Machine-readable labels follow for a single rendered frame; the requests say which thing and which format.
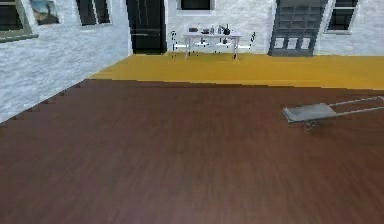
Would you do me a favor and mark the green framed window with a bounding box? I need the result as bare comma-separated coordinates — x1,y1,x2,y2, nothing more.
0,0,39,44

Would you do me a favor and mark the white dining table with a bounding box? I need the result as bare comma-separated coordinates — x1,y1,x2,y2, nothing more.
182,32,243,61

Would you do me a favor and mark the grey flat cart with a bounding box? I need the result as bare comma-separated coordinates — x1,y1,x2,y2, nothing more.
282,95,384,131

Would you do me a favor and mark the dark window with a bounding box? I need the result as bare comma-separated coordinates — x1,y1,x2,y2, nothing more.
176,0,216,11
324,0,361,35
75,0,113,27

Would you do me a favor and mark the black room door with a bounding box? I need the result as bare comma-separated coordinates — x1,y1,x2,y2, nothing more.
125,0,168,55

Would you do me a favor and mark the white chair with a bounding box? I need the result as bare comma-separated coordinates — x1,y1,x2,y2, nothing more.
238,31,257,55
215,37,232,54
170,30,190,60
194,37,210,54

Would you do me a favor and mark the framed wall picture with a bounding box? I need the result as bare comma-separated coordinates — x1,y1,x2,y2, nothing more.
29,0,61,26

